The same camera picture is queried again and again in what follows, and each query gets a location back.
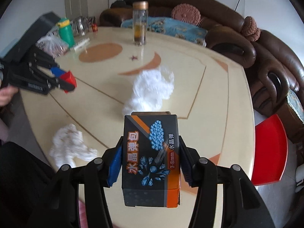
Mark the blue floral sofa cover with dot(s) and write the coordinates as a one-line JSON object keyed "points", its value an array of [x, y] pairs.
{"points": [[175, 28]]}

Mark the clear bag of snacks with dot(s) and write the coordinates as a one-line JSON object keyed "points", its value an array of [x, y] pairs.
{"points": [[53, 45]]}

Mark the brown leather sofa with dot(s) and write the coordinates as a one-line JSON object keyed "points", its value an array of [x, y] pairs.
{"points": [[224, 26]]}

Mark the small red ornament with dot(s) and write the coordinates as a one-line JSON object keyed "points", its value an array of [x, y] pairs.
{"points": [[94, 27]]}

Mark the crumpled white tissue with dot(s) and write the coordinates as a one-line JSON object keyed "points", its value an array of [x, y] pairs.
{"points": [[68, 144]]}

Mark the green plastic bottle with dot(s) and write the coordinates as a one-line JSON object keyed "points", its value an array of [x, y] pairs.
{"points": [[65, 31]]}

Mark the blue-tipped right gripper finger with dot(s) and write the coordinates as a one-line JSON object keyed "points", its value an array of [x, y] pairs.
{"points": [[46, 64]]}

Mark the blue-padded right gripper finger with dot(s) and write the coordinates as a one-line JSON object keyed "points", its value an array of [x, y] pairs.
{"points": [[115, 162], [188, 158]]}

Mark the glass teapot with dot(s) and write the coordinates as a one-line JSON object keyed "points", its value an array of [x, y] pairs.
{"points": [[79, 26]]}

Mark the brown leather armchair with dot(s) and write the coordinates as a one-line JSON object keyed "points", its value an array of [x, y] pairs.
{"points": [[276, 70]]}

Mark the blue floral armchair cover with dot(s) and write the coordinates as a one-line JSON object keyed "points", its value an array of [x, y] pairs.
{"points": [[295, 104]]}

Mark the small red box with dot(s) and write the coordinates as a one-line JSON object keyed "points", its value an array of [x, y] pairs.
{"points": [[70, 79]]}

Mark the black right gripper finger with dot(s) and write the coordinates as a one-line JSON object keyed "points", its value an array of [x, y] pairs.
{"points": [[53, 82]]}

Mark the red plastic chair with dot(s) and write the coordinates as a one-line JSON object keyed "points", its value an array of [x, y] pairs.
{"points": [[271, 151]]}

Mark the round pink cushion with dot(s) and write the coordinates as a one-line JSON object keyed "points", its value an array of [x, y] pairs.
{"points": [[186, 13]]}

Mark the white comb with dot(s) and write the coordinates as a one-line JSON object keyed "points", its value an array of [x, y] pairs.
{"points": [[80, 44]]}

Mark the person's left hand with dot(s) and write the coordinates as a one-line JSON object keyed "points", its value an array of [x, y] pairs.
{"points": [[6, 95]]}

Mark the glass bottle with gold cap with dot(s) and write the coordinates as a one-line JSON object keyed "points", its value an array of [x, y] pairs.
{"points": [[139, 22]]}

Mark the black orange gel-ball box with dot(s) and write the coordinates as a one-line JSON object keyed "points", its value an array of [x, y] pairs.
{"points": [[151, 167]]}

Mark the pink cushion on sofa back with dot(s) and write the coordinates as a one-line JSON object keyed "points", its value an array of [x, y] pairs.
{"points": [[250, 30]]}

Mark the white plastic bag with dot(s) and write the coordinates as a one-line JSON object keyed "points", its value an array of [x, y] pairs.
{"points": [[150, 89]]}

